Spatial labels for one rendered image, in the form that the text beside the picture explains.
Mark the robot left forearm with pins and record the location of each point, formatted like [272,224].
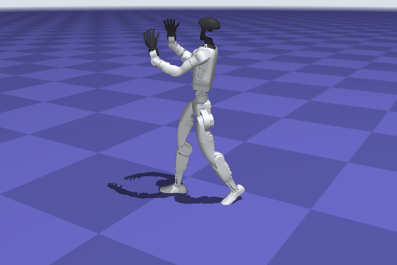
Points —
[162,65]

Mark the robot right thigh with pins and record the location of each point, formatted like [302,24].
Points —
[185,125]

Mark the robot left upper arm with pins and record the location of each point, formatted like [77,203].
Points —
[198,58]

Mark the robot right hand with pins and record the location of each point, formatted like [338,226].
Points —
[171,27]

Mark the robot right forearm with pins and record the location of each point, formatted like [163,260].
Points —
[175,46]

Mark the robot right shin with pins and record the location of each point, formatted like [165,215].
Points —
[180,167]

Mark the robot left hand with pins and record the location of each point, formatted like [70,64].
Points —
[151,41]

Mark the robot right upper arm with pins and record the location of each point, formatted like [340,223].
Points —
[186,55]

